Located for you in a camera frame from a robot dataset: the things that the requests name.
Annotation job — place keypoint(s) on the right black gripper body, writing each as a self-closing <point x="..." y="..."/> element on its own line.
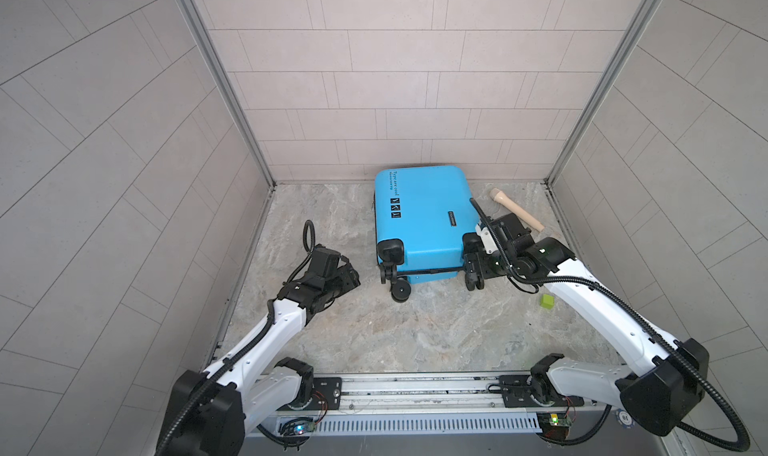
<point x="495" y="263"/>

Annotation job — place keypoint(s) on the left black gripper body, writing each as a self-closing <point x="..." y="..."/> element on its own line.
<point x="341" y="281"/>

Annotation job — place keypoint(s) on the blue hard-shell suitcase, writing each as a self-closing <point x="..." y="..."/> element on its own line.
<point x="422" y="217"/>

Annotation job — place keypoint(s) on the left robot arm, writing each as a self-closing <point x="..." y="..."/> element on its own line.
<point x="212" y="411"/>

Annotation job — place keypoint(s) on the small green block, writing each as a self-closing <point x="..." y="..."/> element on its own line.
<point x="547" y="301"/>

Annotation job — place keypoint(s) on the white ventilation grille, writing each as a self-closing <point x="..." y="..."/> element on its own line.
<point x="429" y="424"/>

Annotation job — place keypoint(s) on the round blue white sticker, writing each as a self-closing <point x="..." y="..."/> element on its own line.
<point x="624" y="419"/>

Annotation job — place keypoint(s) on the beige wooden handle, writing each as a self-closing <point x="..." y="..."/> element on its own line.
<point x="502" y="199"/>

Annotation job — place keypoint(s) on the aluminium mounting rail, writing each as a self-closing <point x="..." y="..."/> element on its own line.
<point x="359" y="394"/>

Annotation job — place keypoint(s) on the left circuit board with wires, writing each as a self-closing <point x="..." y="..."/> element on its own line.
<point x="298" y="427"/>

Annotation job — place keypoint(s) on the circuit board with wires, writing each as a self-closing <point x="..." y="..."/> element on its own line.
<point x="554" y="426"/>
<point x="298" y="427"/>

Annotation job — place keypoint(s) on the right circuit board with wires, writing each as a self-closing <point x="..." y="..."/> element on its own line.
<point x="554" y="426"/>

